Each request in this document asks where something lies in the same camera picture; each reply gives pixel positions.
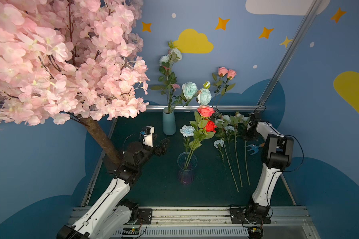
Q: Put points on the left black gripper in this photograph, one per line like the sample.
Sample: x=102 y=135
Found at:
x=155 y=148

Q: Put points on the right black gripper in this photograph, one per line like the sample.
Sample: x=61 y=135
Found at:
x=251 y=131

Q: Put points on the light blue ceramic vase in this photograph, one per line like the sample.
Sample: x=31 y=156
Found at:
x=168 y=122

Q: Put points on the purple ribbed glass vase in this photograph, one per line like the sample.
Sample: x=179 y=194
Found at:
x=187 y=166

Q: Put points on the clear ribbed glass vase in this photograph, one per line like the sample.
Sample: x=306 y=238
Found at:
x=216 y=113

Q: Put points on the pink rose stem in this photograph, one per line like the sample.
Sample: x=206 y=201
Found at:
x=222 y=84

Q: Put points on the blue rose stem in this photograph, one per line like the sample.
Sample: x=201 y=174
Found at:
x=190 y=91
x=234 y=122

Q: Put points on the blue flower bunch purple vase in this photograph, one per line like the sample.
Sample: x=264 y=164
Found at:
x=243 y=121

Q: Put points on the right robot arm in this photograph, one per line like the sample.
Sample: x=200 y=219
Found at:
x=276 y=157

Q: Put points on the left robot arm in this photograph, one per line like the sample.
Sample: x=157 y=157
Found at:
x=110 y=212

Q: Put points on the red and coral rose stem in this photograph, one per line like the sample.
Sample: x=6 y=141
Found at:
x=205 y=128

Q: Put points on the pink cherry blossom tree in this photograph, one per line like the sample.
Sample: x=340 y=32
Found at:
x=71 y=60

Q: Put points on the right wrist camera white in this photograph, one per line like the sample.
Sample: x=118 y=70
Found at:
x=254 y=119

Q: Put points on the aluminium frame back bar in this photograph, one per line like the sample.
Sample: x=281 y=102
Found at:
x=223 y=108

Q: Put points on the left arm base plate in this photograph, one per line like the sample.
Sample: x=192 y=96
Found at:
x=141 y=216

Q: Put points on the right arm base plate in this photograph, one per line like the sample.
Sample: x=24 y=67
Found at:
x=239 y=215

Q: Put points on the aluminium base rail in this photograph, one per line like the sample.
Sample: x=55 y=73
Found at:
x=214 y=223

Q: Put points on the aluminium frame corner post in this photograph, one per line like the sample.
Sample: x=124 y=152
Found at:
x=290 y=51

